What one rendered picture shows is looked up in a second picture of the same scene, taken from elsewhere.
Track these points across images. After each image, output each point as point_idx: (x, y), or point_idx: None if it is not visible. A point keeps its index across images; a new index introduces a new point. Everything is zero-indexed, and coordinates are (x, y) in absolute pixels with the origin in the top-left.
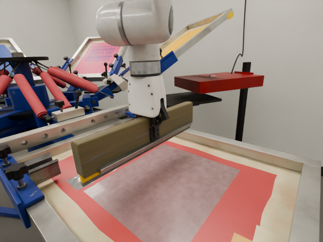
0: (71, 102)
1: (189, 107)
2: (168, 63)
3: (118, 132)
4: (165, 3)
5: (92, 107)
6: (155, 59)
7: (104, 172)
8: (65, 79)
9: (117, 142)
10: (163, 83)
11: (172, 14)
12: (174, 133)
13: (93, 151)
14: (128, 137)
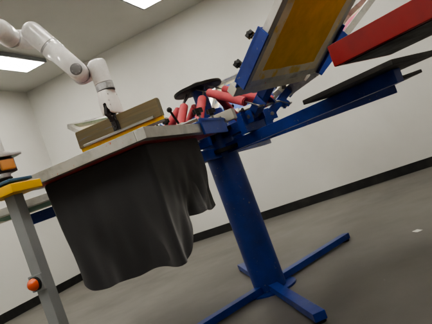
0: (234, 123)
1: (152, 103)
2: (258, 44)
3: (92, 126)
4: (65, 68)
5: (251, 123)
6: (98, 82)
7: (85, 146)
8: (218, 98)
9: (92, 132)
10: (103, 94)
11: (75, 66)
12: (132, 125)
13: (81, 135)
14: (98, 128)
